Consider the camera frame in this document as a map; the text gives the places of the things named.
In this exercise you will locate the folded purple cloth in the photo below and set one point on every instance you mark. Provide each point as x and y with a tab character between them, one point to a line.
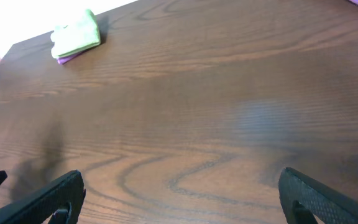
66	59

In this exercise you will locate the light green cloth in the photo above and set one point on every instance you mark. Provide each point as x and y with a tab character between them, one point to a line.
79	34

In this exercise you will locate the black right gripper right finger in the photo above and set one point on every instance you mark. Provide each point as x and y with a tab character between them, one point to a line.
305	200

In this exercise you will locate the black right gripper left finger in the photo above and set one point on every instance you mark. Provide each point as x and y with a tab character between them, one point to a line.
60	202

